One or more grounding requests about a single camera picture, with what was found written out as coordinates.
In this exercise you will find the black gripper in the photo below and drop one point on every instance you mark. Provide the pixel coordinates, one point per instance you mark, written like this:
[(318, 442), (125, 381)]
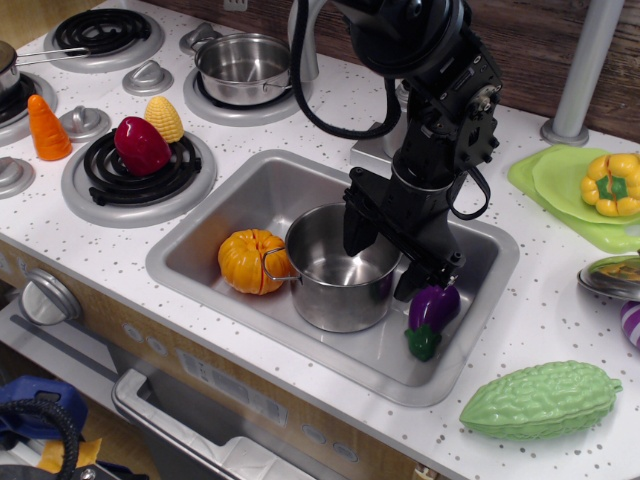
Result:
[(413, 220)]

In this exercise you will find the steel pot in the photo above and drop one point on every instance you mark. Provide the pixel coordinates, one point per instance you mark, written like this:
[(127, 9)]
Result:
[(331, 290), (244, 69)]

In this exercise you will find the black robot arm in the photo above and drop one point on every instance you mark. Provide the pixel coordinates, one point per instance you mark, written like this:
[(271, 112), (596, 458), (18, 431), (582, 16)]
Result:
[(454, 87)]

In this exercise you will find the steel pot lid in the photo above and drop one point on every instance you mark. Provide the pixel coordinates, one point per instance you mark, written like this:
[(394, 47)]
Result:
[(616, 277)]

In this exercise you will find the steel pot on burner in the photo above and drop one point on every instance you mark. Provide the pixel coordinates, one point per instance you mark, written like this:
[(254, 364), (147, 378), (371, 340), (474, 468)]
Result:
[(244, 69)]

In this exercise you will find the purple toy eggplant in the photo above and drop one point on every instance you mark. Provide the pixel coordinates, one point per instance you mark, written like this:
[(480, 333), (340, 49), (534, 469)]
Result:
[(430, 311)]

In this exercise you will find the orange toy pumpkin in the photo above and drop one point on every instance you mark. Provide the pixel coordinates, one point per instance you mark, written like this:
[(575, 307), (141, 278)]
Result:
[(253, 261)]

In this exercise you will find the green plate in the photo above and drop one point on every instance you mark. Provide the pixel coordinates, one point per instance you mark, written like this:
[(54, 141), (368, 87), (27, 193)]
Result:
[(590, 184)]

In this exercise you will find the green toy bitter gourd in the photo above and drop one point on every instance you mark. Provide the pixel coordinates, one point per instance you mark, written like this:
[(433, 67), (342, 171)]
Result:
[(542, 402)]

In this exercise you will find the grey vertical pole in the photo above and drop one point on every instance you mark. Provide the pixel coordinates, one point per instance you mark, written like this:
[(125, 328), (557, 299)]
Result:
[(568, 126)]

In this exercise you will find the back right burner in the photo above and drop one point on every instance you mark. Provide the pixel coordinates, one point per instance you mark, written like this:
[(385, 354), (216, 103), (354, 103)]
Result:
[(216, 112)]

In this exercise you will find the green cutting board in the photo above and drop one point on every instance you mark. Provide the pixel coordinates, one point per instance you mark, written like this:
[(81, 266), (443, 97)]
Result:
[(600, 230)]

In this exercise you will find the yellow toy bell pepper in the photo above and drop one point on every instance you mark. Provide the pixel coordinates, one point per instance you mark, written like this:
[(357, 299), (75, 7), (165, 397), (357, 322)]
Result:
[(611, 185)]

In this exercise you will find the purple striped toy vegetable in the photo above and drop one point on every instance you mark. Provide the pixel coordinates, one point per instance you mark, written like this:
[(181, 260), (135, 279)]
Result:
[(630, 322)]

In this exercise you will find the red toy pepper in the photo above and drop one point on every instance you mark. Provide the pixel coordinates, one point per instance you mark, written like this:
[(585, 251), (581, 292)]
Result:
[(141, 147)]

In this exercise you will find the yellow toy corn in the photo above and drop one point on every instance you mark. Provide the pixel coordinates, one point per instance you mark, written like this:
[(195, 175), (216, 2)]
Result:
[(162, 115)]

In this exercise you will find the silver stove knob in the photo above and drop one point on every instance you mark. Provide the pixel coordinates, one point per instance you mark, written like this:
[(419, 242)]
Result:
[(17, 175), (82, 124), (193, 40), (149, 79)]

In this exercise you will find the front right black burner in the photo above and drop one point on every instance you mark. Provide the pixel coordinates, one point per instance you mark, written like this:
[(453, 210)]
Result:
[(97, 186)]

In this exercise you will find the black burner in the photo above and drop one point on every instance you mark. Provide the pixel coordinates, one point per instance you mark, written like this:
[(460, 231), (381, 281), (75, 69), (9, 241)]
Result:
[(97, 186), (103, 40)]

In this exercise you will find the silver oven dial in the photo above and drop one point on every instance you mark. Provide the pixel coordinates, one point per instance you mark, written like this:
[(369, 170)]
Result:
[(46, 301)]

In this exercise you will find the orange toy carrot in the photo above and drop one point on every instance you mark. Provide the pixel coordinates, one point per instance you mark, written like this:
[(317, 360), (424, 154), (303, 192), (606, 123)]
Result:
[(50, 140)]

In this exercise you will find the back left black burner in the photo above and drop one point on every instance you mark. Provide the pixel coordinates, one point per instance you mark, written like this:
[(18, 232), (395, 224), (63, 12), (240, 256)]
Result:
[(103, 40)]

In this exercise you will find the blue clamp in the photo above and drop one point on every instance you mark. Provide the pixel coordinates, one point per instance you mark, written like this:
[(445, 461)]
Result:
[(36, 408)]

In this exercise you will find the front left burner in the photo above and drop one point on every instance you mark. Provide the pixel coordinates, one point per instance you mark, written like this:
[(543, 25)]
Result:
[(14, 112)]

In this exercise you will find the oven door handle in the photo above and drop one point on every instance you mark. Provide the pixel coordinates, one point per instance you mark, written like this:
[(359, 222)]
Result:
[(179, 452)]

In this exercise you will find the steel saucepan with wire handle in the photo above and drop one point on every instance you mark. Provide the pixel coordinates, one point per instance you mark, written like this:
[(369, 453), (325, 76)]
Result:
[(11, 60)]

